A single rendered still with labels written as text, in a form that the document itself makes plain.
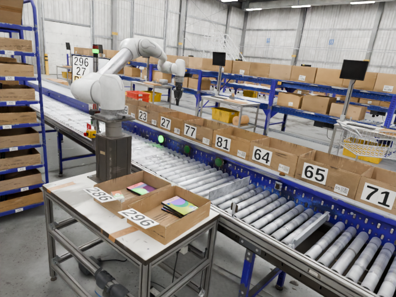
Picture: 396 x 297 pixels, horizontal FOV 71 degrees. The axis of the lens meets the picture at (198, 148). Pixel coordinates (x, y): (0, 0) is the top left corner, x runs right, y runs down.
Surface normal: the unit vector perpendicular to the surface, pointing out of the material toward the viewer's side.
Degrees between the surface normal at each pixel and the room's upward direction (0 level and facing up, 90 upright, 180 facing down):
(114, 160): 90
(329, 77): 90
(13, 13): 123
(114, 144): 90
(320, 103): 90
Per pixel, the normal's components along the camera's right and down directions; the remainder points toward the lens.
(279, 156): -0.70, 0.16
